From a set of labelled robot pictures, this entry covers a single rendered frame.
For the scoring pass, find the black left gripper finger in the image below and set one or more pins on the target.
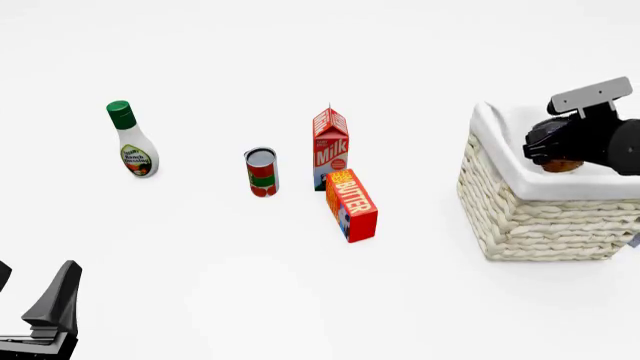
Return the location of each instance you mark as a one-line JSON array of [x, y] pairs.
[[3, 276], [62, 300]]

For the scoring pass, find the grey plate on black stalk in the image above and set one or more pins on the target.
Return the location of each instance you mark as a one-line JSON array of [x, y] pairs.
[[590, 95]]

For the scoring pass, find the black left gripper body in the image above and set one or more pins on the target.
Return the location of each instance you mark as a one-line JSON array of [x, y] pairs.
[[37, 347]]

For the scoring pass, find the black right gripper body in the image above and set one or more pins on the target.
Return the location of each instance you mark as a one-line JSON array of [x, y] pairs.
[[546, 144]]

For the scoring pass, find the brown alphabet soup can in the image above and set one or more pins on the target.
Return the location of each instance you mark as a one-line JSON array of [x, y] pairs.
[[562, 166]]

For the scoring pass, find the red tomato sauce can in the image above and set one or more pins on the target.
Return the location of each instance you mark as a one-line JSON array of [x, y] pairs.
[[262, 176]]

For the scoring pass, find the woven basket with white liner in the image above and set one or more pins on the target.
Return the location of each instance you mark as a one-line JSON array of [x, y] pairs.
[[540, 221]]

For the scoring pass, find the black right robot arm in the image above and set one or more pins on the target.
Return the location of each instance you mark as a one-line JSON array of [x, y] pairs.
[[620, 146]]

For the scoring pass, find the ranch dressing bottle green cap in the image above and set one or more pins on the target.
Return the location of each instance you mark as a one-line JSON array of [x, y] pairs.
[[134, 150]]

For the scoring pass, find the red white milk carton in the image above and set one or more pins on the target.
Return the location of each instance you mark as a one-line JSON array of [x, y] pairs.
[[330, 150]]

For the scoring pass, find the red butter box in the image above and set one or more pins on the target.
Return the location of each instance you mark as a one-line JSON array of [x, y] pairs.
[[352, 206]]

